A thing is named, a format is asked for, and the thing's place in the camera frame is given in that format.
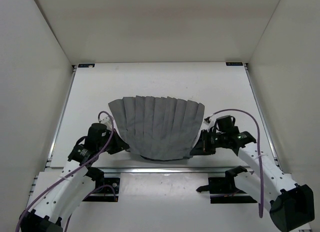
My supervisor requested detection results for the left blue table label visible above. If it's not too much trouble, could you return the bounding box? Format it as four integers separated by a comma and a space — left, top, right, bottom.
77, 63, 95, 68

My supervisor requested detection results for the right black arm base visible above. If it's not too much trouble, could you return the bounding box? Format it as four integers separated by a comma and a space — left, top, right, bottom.
196, 166, 257, 204

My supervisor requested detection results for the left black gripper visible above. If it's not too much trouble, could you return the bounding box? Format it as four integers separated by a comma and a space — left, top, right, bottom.
99, 126, 130, 152

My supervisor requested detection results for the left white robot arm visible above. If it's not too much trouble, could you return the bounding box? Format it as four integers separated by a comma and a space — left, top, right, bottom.
16, 121, 129, 232

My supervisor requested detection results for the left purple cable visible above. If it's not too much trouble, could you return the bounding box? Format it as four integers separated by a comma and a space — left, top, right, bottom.
14, 111, 115, 232

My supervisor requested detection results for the right blue table label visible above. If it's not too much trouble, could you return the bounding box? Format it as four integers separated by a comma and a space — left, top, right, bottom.
226, 62, 243, 66

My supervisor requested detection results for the blue table label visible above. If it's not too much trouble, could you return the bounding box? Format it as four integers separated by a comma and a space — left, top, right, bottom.
77, 63, 95, 68
226, 62, 243, 66

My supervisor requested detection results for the grey pleated skirt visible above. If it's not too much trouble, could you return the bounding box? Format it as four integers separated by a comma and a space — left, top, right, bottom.
108, 96, 205, 161

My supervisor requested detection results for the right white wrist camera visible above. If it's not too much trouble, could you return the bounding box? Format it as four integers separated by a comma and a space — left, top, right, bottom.
204, 114, 217, 132

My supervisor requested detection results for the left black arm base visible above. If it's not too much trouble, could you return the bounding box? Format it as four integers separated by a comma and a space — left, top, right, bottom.
83, 167, 121, 203

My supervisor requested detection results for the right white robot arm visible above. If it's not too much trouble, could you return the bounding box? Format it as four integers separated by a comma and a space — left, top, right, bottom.
192, 115, 315, 232

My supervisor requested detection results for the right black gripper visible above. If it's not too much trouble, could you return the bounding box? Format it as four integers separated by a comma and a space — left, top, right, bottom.
190, 129, 227, 156

